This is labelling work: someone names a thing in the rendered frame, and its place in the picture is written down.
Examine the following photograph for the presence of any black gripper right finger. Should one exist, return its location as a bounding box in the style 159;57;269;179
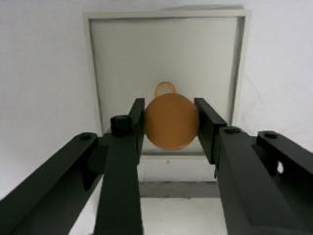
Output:
194;97;313;235

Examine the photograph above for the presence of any brown ball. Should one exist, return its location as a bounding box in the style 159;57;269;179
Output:
143;93;201;151

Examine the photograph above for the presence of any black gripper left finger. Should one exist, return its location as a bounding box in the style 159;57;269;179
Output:
0;98;145;235

